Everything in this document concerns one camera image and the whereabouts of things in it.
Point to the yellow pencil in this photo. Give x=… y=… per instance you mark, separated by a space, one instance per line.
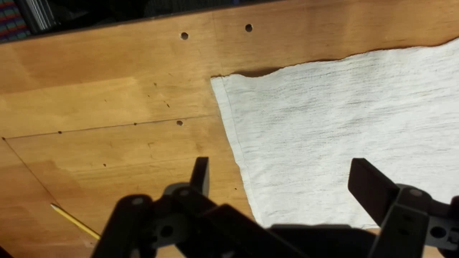
x=76 y=221

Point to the white cloth towel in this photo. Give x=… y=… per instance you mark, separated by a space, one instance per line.
x=344 y=134

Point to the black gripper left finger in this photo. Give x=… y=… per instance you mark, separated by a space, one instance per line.
x=191 y=224

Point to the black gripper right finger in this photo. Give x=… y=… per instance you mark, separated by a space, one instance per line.
x=406 y=215

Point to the multicolour patterned panel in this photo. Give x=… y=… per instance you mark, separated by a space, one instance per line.
x=10 y=19

